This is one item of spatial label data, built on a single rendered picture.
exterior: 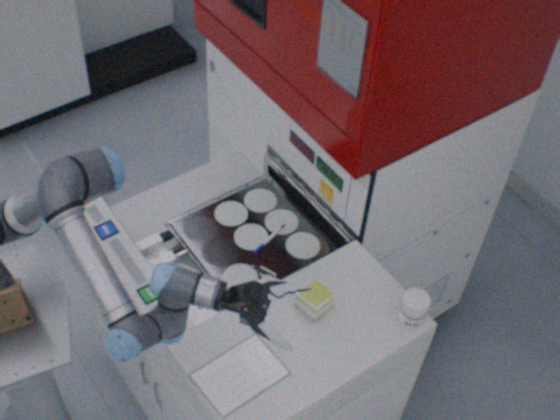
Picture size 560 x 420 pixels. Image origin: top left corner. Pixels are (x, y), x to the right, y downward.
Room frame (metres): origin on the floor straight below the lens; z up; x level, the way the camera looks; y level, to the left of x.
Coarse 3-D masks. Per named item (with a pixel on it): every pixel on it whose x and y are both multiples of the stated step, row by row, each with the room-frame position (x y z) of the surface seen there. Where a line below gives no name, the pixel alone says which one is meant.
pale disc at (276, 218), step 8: (272, 216) 1.46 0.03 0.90; (280, 216) 1.46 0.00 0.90; (288, 216) 1.46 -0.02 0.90; (272, 224) 1.43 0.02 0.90; (280, 224) 1.43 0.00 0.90; (288, 224) 1.43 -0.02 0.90; (296, 224) 1.43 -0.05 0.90; (272, 232) 1.40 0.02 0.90; (280, 232) 1.40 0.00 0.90; (288, 232) 1.40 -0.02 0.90
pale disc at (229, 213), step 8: (216, 208) 1.47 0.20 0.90; (224, 208) 1.48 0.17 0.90; (232, 208) 1.48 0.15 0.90; (240, 208) 1.48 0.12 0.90; (216, 216) 1.44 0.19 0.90; (224, 216) 1.44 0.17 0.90; (232, 216) 1.45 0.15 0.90; (240, 216) 1.45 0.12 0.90; (224, 224) 1.41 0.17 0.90; (232, 224) 1.41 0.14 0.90
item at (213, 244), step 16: (240, 192) 1.55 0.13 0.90; (272, 192) 1.56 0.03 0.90; (208, 208) 1.47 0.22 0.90; (288, 208) 1.49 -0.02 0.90; (176, 224) 1.40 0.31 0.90; (192, 224) 1.40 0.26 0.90; (208, 224) 1.41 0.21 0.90; (240, 224) 1.42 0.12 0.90; (256, 224) 1.42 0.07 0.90; (304, 224) 1.43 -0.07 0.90; (192, 240) 1.34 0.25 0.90; (208, 240) 1.35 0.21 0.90; (224, 240) 1.35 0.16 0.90; (272, 240) 1.36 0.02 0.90; (320, 240) 1.38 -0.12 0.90; (208, 256) 1.29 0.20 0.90; (224, 256) 1.29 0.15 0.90; (240, 256) 1.30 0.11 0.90; (256, 256) 1.30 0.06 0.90; (272, 256) 1.31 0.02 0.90; (288, 256) 1.31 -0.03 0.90; (320, 256) 1.32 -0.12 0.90; (208, 272) 1.23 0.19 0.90; (288, 272) 1.25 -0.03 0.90
